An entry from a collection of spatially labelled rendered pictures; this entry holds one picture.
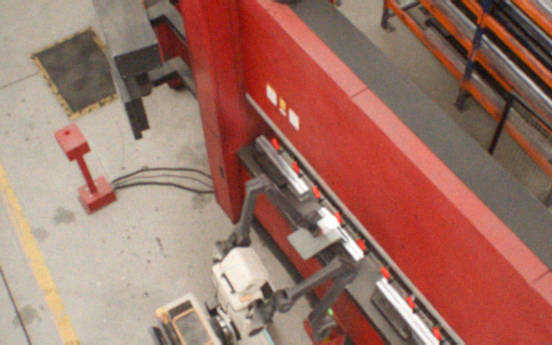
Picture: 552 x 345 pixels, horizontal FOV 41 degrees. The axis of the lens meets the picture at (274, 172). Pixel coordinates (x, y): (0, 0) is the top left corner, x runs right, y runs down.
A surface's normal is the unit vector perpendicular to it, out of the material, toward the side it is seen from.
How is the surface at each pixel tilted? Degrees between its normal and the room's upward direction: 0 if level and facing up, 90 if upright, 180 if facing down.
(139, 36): 1
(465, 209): 0
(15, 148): 0
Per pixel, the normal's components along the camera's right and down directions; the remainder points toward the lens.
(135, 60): 0.37, 0.77
